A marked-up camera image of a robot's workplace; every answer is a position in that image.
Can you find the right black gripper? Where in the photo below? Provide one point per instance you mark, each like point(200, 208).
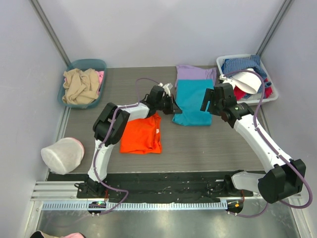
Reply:
point(208, 101)

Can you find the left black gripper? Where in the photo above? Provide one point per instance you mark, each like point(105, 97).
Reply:
point(169, 103)

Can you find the teal t shirt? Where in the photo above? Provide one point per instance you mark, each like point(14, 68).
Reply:
point(189, 98)

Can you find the lavender t shirt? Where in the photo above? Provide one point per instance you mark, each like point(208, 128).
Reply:
point(188, 72)

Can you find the orange t shirt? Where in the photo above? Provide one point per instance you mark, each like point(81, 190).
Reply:
point(142, 136)

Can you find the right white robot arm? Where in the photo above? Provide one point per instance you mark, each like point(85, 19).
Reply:
point(282, 177)

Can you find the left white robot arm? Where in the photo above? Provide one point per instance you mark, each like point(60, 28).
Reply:
point(110, 125)

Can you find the red garment in basket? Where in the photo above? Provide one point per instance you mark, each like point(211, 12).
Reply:
point(239, 94)

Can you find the blue checkered garment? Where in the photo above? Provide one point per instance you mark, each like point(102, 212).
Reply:
point(253, 61)

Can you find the white plastic basket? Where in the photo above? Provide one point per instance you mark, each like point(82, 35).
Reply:
point(254, 100)

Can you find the white garment in basket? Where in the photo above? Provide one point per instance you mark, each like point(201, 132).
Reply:
point(247, 82)

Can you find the pink garment in basket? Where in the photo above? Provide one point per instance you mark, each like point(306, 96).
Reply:
point(101, 78)

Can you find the teal plastic basket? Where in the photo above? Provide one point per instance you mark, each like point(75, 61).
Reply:
point(84, 64)

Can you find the beige crumpled shirt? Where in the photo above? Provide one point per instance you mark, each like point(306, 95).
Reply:
point(80, 86)

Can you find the white mesh bag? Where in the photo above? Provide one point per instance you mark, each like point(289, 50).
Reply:
point(63, 156)

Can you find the pink cloth at bottom edge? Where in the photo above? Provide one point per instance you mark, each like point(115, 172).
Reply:
point(40, 234)

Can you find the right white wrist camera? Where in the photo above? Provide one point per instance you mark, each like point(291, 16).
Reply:
point(223, 79)

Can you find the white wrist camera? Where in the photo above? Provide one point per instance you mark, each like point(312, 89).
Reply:
point(167, 88)
point(223, 79)

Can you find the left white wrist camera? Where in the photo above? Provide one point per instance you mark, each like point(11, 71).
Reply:
point(167, 88)

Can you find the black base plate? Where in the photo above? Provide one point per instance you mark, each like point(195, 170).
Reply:
point(179, 187)

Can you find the white slotted cable duct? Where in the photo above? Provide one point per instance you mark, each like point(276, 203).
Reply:
point(101, 206)

